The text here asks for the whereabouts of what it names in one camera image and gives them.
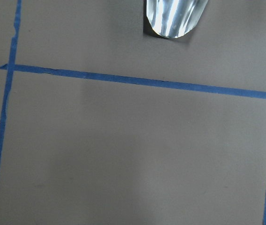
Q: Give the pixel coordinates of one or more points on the steel scoop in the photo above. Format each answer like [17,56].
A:
[174,18]

